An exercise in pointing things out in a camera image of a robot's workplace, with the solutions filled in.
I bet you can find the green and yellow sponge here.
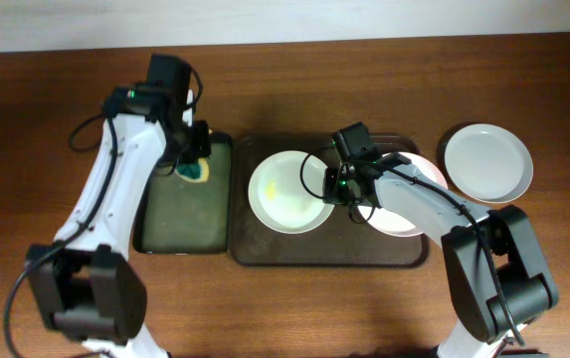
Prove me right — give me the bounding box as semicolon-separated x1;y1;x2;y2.
175;158;210;183

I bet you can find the white plate with yellow stain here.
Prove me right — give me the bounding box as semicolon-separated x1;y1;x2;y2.
248;150;334;235

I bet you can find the pale blue-white plate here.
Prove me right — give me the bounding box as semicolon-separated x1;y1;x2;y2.
444;124;534;204

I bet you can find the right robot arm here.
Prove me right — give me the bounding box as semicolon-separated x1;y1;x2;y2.
324;153;559;357

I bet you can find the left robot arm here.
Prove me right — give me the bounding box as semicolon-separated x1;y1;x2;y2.
21;82;211;357

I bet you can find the brown serving tray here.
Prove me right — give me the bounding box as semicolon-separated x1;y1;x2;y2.
228;133;430;269

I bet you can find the dark green water tray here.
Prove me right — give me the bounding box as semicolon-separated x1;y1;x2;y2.
132;132;233;255

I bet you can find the cream white plate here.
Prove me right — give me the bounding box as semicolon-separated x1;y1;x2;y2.
367;152;448;237

